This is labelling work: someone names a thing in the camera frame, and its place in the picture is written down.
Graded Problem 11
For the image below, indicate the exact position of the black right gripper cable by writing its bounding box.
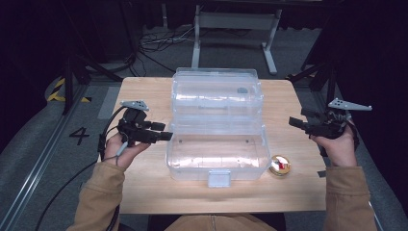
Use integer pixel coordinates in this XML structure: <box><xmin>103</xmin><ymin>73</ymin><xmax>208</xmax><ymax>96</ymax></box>
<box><xmin>344</xmin><ymin>118</ymin><xmax>361</xmax><ymax>152</ymax></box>

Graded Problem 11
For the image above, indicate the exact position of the clear plastic storage box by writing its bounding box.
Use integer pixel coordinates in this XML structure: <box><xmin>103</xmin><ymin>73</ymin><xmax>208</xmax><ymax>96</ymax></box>
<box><xmin>165</xmin><ymin>66</ymin><xmax>272</xmax><ymax>189</ymax></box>

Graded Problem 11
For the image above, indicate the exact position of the grey wrist lanyard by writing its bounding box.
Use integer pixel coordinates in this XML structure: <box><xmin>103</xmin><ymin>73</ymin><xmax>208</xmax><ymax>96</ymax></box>
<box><xmin>103</xmin><ymin>141</ymin><xmax>130</xmax><ymax>167</ymax></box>

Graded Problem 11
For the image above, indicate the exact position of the bundle of floor cables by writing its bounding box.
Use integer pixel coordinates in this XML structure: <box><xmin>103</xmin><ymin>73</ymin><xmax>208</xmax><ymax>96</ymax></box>
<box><xmin>126</xmin><ymin>24</ymin><xmax>197</xmax><ymax>79</ymax></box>

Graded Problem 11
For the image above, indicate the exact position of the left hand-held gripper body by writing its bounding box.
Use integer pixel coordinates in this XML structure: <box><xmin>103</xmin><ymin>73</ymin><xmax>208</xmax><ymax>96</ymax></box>
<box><xmin>116</xmin><ymin>99</ymin><xmax>159</xmax><ymax>146</ymax></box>

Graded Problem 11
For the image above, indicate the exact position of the yellow black hazard tape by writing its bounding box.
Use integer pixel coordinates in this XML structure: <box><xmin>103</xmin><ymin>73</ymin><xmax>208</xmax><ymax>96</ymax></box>
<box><xmin>46</xmin><ymin>77</ymin><xmax>92</xmax><ymax>104</ymax></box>

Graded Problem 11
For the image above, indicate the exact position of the metal floor rail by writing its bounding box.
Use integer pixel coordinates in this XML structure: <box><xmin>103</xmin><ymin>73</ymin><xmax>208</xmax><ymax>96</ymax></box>
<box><xmin>0</xmin><ymin>84</ymin><xmax>90</xmax><ymax>231</ymax></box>
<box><xmin>368</xmin><ymin>201</ymin><xmax>385</xmax><ymax>231</ymax></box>

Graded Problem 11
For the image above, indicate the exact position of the white metal stand frame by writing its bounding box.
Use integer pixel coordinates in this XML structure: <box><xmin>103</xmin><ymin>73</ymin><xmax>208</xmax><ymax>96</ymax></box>
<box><xmin>190</xmin><ymin>4</ymin><xmax>284</xmax><ymax>76</ymax></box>

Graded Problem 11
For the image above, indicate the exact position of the round gold tin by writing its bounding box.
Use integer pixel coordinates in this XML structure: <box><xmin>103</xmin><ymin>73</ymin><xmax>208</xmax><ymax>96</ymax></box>
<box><xmin>268</xmin><ymin>154</ymin><xmax>293</xmax><ymax>177</ymax></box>

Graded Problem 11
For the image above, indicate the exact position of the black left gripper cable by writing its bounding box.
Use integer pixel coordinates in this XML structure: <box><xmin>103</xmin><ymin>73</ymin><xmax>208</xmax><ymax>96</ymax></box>
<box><xmin>34</xmin><ymin>105</ymin><xmax>129</xmax><ymax>231</ymax></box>

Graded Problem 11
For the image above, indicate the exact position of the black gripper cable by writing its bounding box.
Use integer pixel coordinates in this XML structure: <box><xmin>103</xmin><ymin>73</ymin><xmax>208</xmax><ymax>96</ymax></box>
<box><xmin>34</xmin><ymin>105</ymin><xmax>129</xmax><ymax>231</ymax></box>
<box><xmin>344</xmin><ymin>118</ymin><xmax>361</xmax><ymax>152</ymax></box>

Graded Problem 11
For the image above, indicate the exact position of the person's right hand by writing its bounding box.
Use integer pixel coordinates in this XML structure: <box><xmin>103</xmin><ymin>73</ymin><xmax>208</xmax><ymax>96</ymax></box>
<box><xmin>309</xmin><ymin>122</ymin><xmax>358</xmax><ymax>168</ymax></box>

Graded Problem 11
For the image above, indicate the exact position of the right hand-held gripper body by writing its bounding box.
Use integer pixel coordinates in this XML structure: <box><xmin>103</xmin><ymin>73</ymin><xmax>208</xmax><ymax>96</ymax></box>
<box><xmin>303</xmin><ymin>97</ymin><xmax>373</xmax><ymax>140</ymax></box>

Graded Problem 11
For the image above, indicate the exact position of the person's torso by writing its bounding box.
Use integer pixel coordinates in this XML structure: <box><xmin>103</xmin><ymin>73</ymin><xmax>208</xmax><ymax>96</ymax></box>
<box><xmin>164</xmin><ymin>214</ymin><xmax>277</xmax><ymax>231</ymax></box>

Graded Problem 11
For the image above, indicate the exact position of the black tripod stand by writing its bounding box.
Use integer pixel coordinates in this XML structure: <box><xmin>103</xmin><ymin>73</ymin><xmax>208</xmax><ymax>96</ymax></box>
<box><xmin>286</xmin><ymin>59</ymin><xmax>339</xmax><ymax>107</ymax></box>
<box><xmin>62</xmin><ymin>52</ymin><xmax>125</xmax><ymax>116</ymax></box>

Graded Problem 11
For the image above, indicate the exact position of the person's left hand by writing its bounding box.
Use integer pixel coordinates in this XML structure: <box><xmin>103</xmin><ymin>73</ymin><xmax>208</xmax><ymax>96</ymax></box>
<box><xmin>103</xmin><ymin>132</ymin><xmax>151</xmax><ymax>170</ymax></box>

